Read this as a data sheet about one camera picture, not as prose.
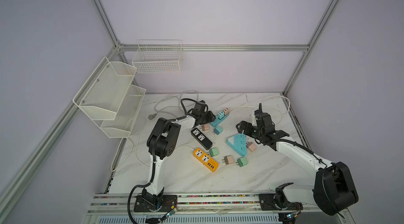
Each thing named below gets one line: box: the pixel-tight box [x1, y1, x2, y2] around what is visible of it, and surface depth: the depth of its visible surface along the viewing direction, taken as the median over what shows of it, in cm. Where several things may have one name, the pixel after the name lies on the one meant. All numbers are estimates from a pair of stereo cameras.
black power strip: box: [190, 127, 214, 151], surface depth 95 cm
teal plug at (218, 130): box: [213, 126, 224, 136], surface depth 100 cm
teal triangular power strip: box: [226, 130, 248, 157], surface depth 92 cm
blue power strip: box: [209, 113, 230, 128], surface depth 103 cm
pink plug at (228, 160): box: [221, 155, 235, 165], surface depth 88 cm
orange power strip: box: [193, 147, 219, 173], surface depth 87 cm
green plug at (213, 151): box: [209, 147, 220, 158], surface depth 90 cm
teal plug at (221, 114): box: [217, 110, 225, 120], surface depth 102 cm
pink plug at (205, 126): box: [202, 123, 210, 131], surface depth 101 cm
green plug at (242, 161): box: [235, 156, 249, 168], surface depth 87 cm
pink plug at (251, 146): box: [245, 141, 257, 152], surface depth 92 cm
